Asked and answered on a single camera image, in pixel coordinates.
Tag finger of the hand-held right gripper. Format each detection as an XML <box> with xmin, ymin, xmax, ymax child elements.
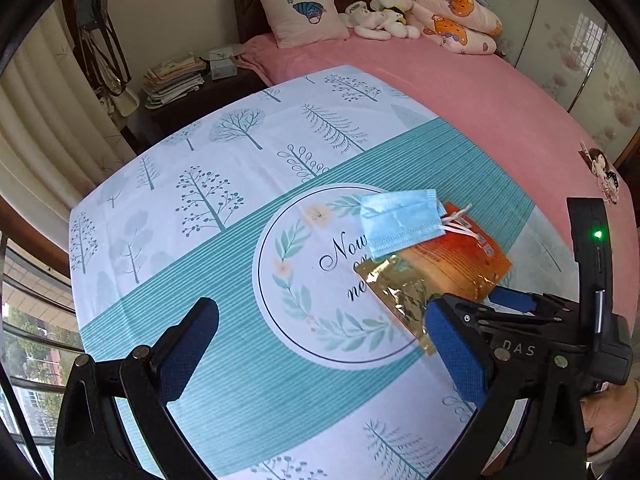
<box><xmin>487</xmin><ymin>286</ymin><xmax>576</xmax><ymax>316</ymax></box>
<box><xmin>442</xmin><ymin>293</ymin><xmax>546</xmax><ymax>334</ymax></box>

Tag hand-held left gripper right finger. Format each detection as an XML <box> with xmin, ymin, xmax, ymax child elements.
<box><xmin>425</xmin><ymin>300</ymin><xmax>588</xmax><ymax>480</ymax></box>

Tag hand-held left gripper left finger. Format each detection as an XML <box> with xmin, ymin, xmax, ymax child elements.
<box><xmin>52</xmin><ymin>297</ymin><xmax>220</xmax><ymax>480</ymax></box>

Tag orange snack packet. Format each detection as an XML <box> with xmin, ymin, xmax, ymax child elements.
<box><xmin>400</xmin><ymin>202</ymin><xmax>513</xmax><ymax>303</ymax></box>

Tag person's right hand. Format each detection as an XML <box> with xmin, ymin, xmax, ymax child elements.
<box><xmin>580</xmin><ymin>380</ymin><xmax>640</xmax><ymax>468</ymax></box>

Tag blue face mask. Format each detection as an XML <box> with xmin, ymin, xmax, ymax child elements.
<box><xmin>359</xmin><ymin>189</ymin><xmax>475</xmax><ymax>261</ymax></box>

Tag small doll figure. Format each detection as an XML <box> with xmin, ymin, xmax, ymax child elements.
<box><xmin>580</xmin><ymin>141</ymin><xmax>623</xmax><ymax>206</ymax></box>

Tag window with metal grille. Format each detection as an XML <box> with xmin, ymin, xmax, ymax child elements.
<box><xmin>0</xmin><ymin>232</ymin><xmax>86</xmax><ymax>480</ymax></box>

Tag pink bed sheet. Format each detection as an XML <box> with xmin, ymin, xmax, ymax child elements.
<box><xmin>239</xmin><ymin>34</ymin><xmax>638</xmax><ymax>306</ymax></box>

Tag dark wooden nightstand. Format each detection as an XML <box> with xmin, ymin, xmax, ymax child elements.
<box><xmin>117</xmin><ymin>57</ymin><xmax>273</xmax><ymax>156</ymax></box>

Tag floral wardrobe doors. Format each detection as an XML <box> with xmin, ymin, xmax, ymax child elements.
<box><xmin>480</xmin><ymin>0</ymin><xmax>640</xmax><ymax>171</ymax></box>

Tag cream curtain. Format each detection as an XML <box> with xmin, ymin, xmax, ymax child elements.
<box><xmin>0</xmin><ymin>5</ymin><xmax>141</xmax><ymax>221</ymax></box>

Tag stack of papers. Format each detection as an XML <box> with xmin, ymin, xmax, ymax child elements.
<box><xmin>142</xmin><ymin>55</ymin><xmax>208</xmax><ymax>108</ymax></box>

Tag bear-print rolled quilt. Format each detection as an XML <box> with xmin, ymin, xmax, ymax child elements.
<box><xmin>405</xmin><ymin>0</ymin><xmax>503</xmax><ymax>56</ymax></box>

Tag pale tissue box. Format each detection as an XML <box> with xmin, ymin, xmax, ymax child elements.
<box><xmin>205</xmin><ymin>46</ymin><xmax>246</xmax><ymax>81</ymax></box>

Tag white plush toy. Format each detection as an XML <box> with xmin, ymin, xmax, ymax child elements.
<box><xmin>342</xmin><ymin>0</ymin><xmax>422</xmax><ymax>41</ymax></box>

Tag white embroidered pillow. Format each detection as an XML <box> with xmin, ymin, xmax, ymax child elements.
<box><xmin>255</xmin><ymin>0</ymin><xmax>351</xmax><ymax>50</ymax></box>

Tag hanging bag with dark straps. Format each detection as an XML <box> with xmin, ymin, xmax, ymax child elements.
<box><xmin>75</xmin><ymin>0</ymin><xmax>133</xmax><ymax>98</ymax></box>

